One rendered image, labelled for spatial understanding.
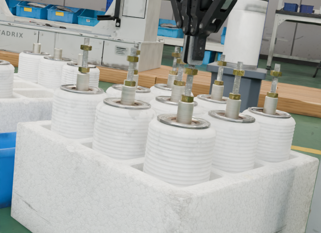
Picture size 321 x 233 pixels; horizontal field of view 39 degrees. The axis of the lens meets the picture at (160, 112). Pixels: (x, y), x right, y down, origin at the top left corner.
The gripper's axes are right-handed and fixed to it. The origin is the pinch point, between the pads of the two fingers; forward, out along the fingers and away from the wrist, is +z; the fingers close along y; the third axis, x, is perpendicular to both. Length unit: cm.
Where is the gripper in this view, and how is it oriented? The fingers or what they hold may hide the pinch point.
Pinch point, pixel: (193, 49)
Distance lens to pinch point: 61.8
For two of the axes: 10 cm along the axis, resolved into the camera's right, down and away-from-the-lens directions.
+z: -1.3, 9.7, 1.9
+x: -8.6, -0.2, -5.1
